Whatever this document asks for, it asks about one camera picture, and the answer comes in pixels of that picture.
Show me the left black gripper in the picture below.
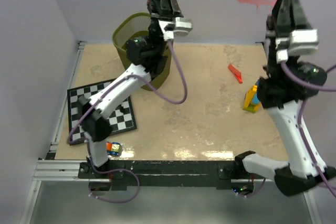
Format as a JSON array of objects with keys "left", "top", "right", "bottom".
[{"left": 147, "top": 0, "right": 184, "bottom": 55}]

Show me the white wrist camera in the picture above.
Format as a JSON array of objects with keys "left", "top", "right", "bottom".
[
  {"left": 266, "top": 29, "right": 319, "bottom": 64},
  {"left": 159, "top": 17, "right": 193, "bottom": 41}
]

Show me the orange blue toy car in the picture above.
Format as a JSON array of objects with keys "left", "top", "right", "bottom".
[{"left": 106, "top": 142, "right": 122, "bottom": 156}]

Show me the colourful toy block stack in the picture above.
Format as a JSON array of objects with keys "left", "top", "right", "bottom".
[{"left": 243, "top": 80, "right": 261, "bottom": 113}]

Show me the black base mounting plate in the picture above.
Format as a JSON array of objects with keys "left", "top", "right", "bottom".
[{"left": 78, "top": 160, "right": 261, "bottom": 191}]

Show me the black white chessboard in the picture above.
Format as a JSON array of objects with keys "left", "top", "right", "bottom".
[{"left": 67, "top": 79, "right": 137, "bottom": 145}]

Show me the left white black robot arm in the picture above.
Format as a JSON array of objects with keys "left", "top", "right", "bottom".
[{"left": 77, "top": 0, "right": 192, "bottom": 178}]

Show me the olive green mesh trash bin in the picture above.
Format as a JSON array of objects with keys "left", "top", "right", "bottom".
[{"left": 112, "top": 13, "right": 172, "bottom": 89}]

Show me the small red plastic bag piece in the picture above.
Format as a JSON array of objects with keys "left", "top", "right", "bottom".
[{"left": 228, "top": 63, "right": 243, "bottom": 84}]

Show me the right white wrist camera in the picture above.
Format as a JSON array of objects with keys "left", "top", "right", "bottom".
[{"left": 266, "top": 29, "right": 319, "bottom": 64}]

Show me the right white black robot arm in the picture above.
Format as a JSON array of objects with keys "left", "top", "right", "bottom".
[{"left": 234, "top": 0, "right": 335, "bottom": 196}]

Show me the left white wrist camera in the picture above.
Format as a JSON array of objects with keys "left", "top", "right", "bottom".
[{"left": 159, "top": 17, "right": 193, "bottom": 41}]

